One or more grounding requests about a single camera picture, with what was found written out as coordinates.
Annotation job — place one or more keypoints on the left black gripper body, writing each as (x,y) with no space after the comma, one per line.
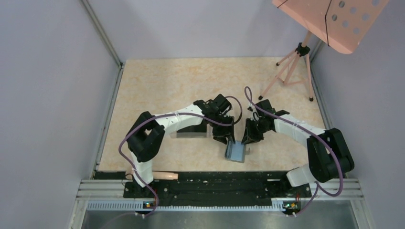
(220,131)

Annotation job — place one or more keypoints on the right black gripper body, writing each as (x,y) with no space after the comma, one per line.
(256,129)

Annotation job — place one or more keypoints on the clear plastic card box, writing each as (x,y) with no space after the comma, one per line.
(195,131)

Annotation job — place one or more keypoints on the grey card holder wallet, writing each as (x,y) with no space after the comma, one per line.
(235,151)

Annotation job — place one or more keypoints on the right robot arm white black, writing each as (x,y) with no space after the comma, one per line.
(328,154)

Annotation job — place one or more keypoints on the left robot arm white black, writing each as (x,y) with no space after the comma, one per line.
(147,133)

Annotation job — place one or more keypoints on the pink music stand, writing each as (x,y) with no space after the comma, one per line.
(341,24)

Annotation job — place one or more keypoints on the beige cylindrical handle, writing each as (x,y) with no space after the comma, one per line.
(163,175)

